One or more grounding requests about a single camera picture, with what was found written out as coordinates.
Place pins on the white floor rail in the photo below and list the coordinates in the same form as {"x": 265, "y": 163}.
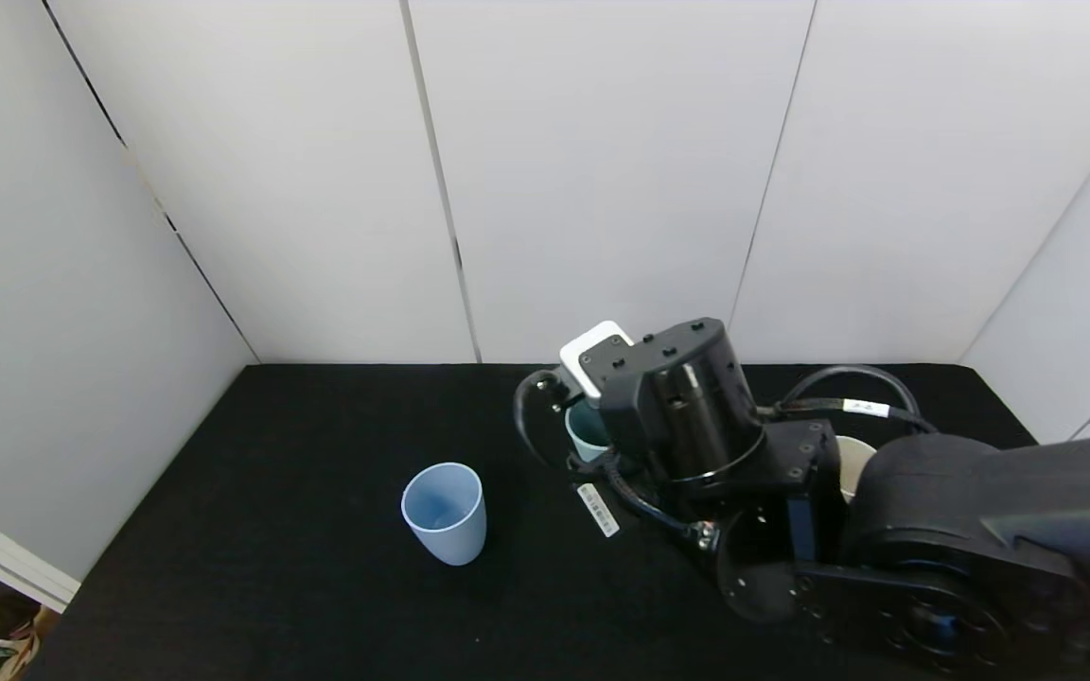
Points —
{"x": 6, "y": 558}

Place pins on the light blue plastic cup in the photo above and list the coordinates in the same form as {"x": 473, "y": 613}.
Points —
{"x": 446, "y": 539}

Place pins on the teal green plastic cup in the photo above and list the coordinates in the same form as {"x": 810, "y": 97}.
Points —
{"x": 586, "y": 435}

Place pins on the black table cloth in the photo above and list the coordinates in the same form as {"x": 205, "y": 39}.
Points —
{"x": 271, "y": 567}

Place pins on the beige plastic cup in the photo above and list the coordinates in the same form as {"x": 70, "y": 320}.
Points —
{"x": 855, "y": 468}

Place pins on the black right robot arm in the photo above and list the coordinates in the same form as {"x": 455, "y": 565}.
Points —
{"x": 933, "y": 530}

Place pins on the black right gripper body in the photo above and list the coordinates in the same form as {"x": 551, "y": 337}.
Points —
{"x": 598, "y": 510}

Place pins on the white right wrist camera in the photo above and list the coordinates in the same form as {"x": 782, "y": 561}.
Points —
{"x": 588, "y": 355}

